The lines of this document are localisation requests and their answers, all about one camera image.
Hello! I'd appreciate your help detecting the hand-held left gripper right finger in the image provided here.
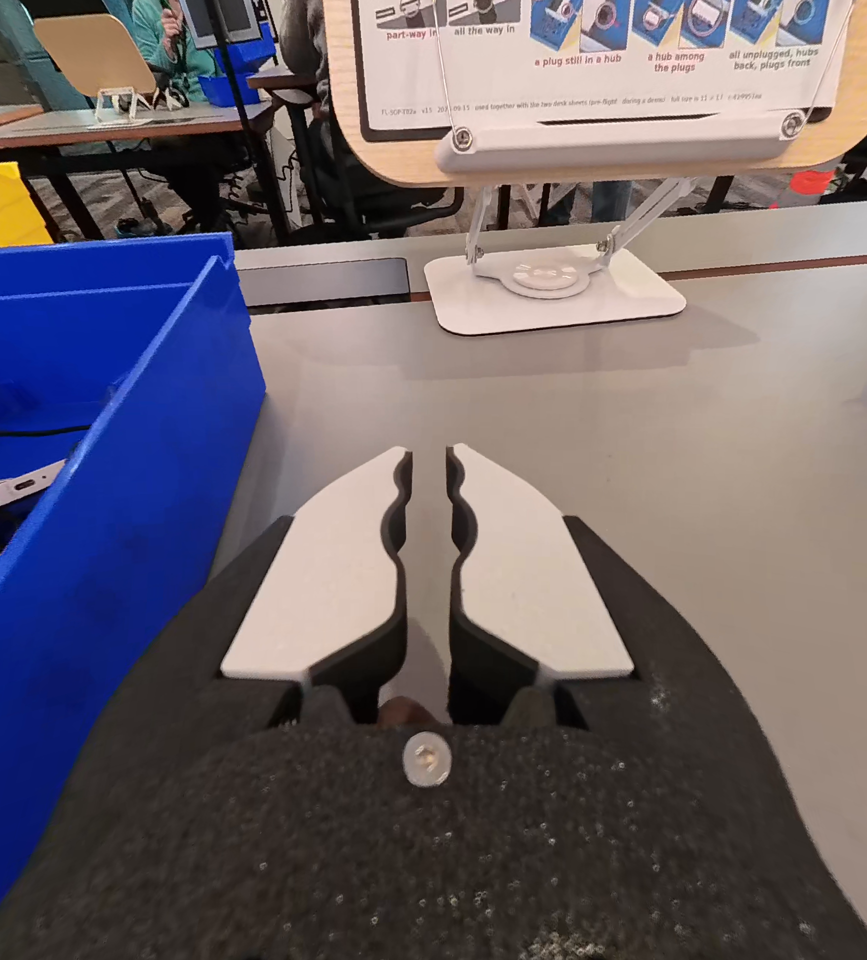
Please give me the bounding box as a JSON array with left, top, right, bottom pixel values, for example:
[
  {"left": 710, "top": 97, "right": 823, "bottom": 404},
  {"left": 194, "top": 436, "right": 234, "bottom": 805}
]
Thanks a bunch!
[{"left": 444, "top": 442, "right": 636, "bottom": 724}]

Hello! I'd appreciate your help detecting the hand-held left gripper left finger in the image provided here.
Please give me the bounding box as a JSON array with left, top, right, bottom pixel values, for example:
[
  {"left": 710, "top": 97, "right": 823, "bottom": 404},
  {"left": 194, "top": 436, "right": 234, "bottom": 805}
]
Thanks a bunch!
[{"left": 219, "top": 446, "right": 414, "bottom": 723}]

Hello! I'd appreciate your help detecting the blue plastic bin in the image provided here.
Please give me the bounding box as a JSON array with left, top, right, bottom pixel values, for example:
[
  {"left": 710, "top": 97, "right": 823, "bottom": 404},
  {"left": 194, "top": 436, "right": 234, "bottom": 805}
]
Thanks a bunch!
[{"left": 0, "top": 232, "right": 267, "bottom": 955}]

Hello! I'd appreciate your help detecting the black office chair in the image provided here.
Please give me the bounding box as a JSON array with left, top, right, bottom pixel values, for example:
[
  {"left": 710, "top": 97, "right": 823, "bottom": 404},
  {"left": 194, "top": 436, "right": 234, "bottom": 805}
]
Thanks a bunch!
[{"left": 249, "top": 71, "right": 466, "bottom": 243}]

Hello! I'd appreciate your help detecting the wooden document stand white base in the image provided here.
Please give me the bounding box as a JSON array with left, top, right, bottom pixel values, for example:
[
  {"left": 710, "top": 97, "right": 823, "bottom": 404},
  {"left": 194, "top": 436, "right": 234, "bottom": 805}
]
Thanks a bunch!
[{"left": 324, "top": 0, "right": 867, "bottom": 336}]

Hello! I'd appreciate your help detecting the black tripod pole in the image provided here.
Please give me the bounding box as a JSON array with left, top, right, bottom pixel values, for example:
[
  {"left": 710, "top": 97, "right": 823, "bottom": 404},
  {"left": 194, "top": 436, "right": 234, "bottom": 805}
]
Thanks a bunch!
[{"left": 212, "top": 0, "right": 294, "bottom": 243}]

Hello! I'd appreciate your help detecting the printed instruction sheet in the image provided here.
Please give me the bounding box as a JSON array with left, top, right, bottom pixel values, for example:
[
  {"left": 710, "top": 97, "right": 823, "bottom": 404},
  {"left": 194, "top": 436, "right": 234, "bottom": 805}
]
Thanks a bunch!
[{"left": 358, "top": 0, "right": 855, "bottom": 144}]

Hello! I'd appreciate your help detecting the small blue bin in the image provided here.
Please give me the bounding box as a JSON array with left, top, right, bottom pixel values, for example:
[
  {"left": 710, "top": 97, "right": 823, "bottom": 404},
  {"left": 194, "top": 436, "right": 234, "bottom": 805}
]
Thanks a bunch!
[{"left": 197, "top": 71, "right": 256, "bottom": 108}]

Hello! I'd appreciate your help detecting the wooden edged background table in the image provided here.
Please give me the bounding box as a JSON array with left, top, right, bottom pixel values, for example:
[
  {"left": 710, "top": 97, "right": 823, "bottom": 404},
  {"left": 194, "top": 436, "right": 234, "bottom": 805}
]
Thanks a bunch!
[{"left": 0, "top": 71, "right": 315, "bottom": 243}]

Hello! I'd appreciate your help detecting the dark monitor screen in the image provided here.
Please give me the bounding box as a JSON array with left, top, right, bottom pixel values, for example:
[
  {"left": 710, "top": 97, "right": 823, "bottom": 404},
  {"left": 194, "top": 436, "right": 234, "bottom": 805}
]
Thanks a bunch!
[{"left": 178, "top": 0, "right": 264, "bottom": 48}]

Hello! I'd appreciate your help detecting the small wooden document stand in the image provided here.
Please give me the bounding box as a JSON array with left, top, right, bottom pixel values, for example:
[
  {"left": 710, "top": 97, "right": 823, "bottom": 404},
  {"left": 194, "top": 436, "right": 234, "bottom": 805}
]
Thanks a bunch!
[{"left": 32, "top": 13, "right": 161, "bottom": 127}]

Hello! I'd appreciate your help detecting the black table cable panel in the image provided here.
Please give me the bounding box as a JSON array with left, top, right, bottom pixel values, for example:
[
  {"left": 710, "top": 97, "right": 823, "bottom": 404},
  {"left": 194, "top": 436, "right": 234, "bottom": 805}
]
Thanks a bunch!
[{"left": 237, "top": 258, "right": 412, "bottom": 307}]

